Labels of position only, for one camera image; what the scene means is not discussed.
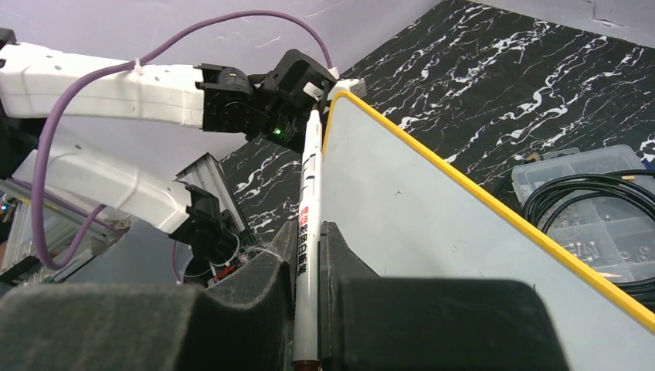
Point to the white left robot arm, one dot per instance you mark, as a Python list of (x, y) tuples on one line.
[(40, 85)]

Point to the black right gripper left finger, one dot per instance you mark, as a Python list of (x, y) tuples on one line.
[(242, 323)]

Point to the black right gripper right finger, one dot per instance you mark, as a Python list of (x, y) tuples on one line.
[(369, 322)]

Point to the yellow framed whiteboard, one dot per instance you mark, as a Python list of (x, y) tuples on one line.
[(407, 213)]

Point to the clear plastic screw box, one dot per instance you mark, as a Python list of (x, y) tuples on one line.
[(612, 236)]

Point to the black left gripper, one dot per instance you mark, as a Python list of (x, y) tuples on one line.
[(287, 95)]

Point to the white whiteboard marker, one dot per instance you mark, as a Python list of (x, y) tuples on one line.
[(305, 352)]

